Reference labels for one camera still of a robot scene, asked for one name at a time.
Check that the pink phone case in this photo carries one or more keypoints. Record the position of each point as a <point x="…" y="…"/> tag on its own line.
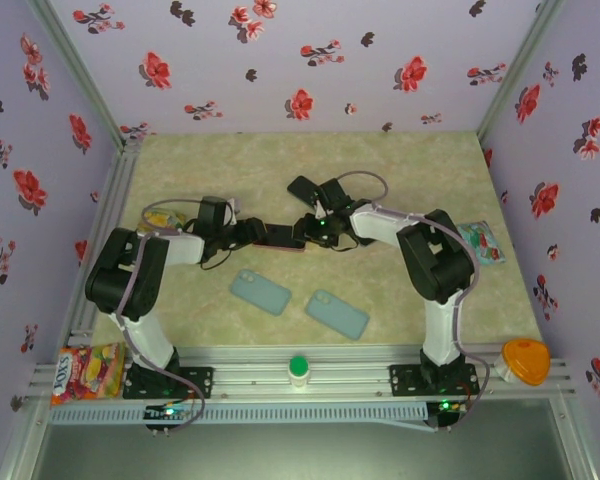
<point x="280" y="249"/>

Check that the black screen smartphone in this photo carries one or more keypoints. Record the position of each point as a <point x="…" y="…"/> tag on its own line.
<point x="282" y="236"/>

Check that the light blue phone case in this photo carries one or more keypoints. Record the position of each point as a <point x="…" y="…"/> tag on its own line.
<point x="337" y="315"/>
<point x="260" y="294"/>

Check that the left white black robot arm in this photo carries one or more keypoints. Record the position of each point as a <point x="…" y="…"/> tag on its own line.
<point x="145" y="340"/>

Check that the green edged smartphone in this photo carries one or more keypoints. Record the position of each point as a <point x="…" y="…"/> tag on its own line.
<point x="300" y="187"/>

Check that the yellow green candy bag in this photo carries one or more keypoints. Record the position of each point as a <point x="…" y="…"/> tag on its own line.
<point x="162" y="220"/>

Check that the white bottle green lid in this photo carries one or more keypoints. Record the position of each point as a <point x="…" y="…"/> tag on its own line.
<point x="298" y="367"/>

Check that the teal Fox's candy bag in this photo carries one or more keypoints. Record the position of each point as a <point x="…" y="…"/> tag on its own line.
<point x="485" y="245"/>

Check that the left controller circuit board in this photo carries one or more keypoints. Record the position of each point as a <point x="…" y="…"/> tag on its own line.
<point x="167" y="412"/>

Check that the controller circuit board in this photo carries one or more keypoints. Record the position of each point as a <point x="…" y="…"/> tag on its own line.
<point x="167" y="412"/>
<point x="447" y="407"/>

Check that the red yellow Fox's candy bag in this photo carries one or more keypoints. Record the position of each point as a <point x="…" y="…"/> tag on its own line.
<point x="87" y="372"/>

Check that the grey metal panel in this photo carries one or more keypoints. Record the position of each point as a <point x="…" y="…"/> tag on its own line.
<point x="300" y="450"/>

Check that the right controller circuit board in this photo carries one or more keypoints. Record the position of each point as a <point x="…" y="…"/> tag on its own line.
<point x="447" y="407"/>

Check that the orange lidded plastic container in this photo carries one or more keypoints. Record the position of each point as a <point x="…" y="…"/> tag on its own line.
<point x="526" y="360"/>

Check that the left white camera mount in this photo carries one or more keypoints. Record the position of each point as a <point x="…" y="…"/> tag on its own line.
<point x="233" y="209"/>

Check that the aluminium side rail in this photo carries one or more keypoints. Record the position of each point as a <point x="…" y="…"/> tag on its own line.
<point x="116" y="190"/>

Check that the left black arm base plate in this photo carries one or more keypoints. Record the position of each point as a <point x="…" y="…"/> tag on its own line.
<point x="200" y="382"/>

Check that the long aluminium base rail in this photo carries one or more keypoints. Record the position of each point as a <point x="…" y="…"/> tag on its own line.
<point x="330" y="380"/>

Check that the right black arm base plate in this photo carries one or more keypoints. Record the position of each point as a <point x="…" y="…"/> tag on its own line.
<point x="405" y="380"/>

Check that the aluminium corner post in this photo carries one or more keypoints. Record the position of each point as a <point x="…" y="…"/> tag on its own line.
<point x="84" y="75"/>
<point x="515" y="75"/>

